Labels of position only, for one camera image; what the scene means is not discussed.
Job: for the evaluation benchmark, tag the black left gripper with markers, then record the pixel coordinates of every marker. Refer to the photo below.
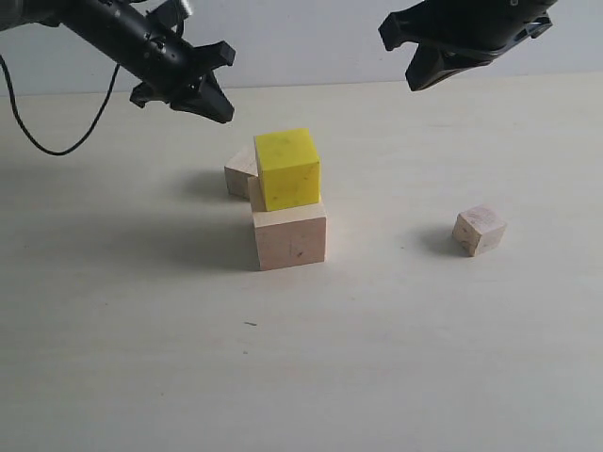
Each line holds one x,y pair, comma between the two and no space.
181,75

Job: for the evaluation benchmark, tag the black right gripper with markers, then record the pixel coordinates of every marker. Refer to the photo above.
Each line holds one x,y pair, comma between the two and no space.
444,29

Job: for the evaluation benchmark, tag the yellow cube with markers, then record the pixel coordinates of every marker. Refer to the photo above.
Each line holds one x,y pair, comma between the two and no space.
289,168

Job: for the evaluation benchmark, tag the large wooden cube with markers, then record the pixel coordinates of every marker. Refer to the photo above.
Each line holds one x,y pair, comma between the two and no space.
290,237

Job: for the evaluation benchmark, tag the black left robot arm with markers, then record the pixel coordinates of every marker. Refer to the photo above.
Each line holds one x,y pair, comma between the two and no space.
148,45

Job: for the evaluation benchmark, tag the medium wooden cube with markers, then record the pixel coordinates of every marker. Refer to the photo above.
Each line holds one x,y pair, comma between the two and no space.
238,170

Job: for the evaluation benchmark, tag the small wooden cube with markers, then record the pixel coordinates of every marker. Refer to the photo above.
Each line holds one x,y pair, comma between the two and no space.
478,229

